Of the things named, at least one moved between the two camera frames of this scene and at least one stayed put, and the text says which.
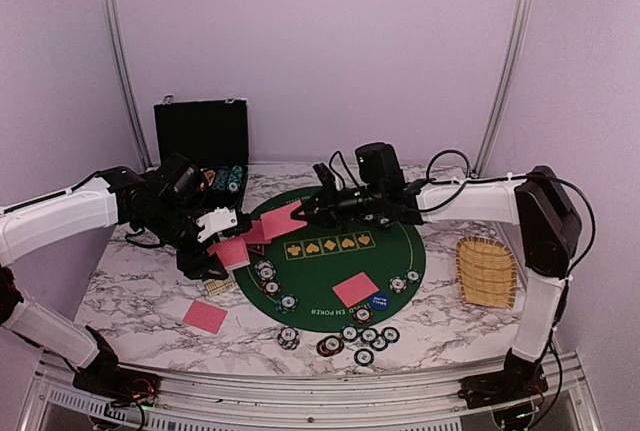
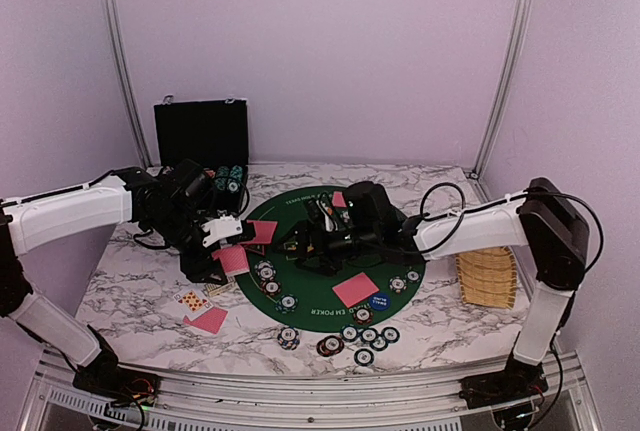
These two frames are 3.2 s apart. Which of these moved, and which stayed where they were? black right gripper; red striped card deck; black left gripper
Moved: black right gripper; red striped card deck
Stayed: black left gripper
